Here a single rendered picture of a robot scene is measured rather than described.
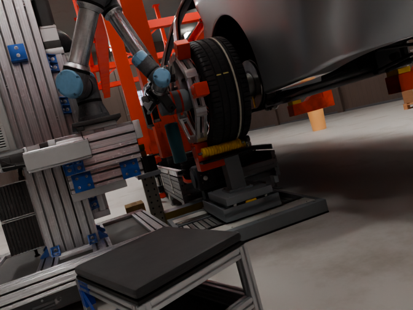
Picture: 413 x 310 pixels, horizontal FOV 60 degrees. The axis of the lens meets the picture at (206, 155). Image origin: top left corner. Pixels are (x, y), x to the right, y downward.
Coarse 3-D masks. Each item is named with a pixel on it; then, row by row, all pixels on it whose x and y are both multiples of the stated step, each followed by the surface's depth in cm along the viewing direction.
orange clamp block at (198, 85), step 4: (196, 84) 184; (200, 84) 184; (204, 84) 185; (192, 88) 187; (196, 88) 184; (200, 88) 184; (204, 88) 185; (208, 88) 186; (192, 92) 189; (196, 92) 184; (200, 92) 184; (204, 92) 185; (208, 92) 185; (192, 96) 190; (196, 96) 185; (200, 96) 186; (204, 96) 192
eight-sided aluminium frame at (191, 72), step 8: (168, 64) 225; (184, 72) 193; (192, 72) 192; (176, 88) 240; (192, 104) 196; (200, 104) 197; (184, 112) 242; (200, 112) 194; (184, 120) 242; (184, 128) 235; (192, 128) 235; (192, 136) 230; (200, 136) 208
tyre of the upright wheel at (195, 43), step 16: (192, 48) 199; (208, 48) 198; (224, 48) 198; (208, 64) 191; (224, 64) 193; (240, 64) 194; (208, 80) 189; (224, 80) 191; (240, 80) 193; (208, 96) 192; (224, 96) 192; (240, 96) 194; (224, 112) 194; (224, 128) 201; (208, 144) 219
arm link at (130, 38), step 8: (112, 0) 163; (104, 8) 163; (112, 8) 164; (120, 8) 167; (104, 16) 166; (112, 16) 165; (120, 16) 165; (112, 24) 166; (120, 24) 165; (128, 24) 166; (120, 32) 166; (128, 32) 165; (128, 40) 165; (136, 40) 166; (128, 48) 167; (136, 48) 165; (144, 48) 167
